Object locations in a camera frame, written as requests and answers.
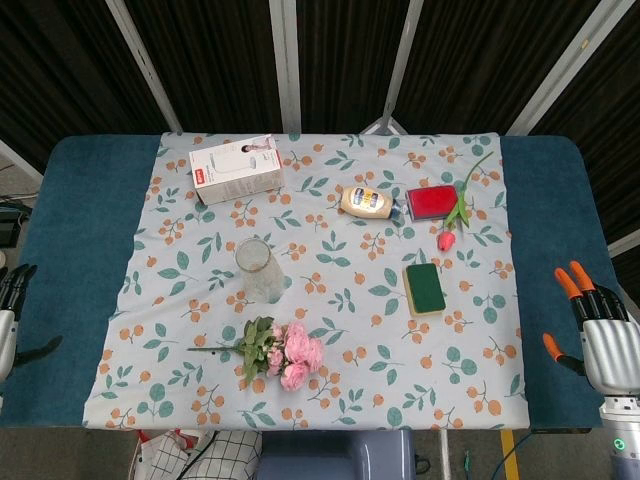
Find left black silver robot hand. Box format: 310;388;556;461
0;263;64;386

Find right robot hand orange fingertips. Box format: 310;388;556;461
542;260;640;399

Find pink rose bouquet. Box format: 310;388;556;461
187;315;326;393

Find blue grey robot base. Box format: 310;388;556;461
256;429;417;480

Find clear textured glass vase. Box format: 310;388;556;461
234;238;287;305

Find black device box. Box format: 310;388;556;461
0;208;25;247

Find blue table cover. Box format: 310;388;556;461
0;133;624;435

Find green yellow scrub sponge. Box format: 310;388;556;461
402;262;447;318

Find pink artificial tulip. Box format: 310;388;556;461
436;151;495;253

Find red ink pad case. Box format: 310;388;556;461
405;183;462;223

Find white checkered bag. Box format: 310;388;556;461
135;428;264;480

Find floral print tablecloth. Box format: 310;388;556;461
81;130;531;432

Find white cardboard product box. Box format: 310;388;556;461
188;134;286;206

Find mayonnaise squeeze bottle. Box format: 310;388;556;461
339;185;409;223

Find white partition frame post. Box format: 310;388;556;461
503;0;622;137
360;0;427;135
268;0;302;134
105;0;182;134

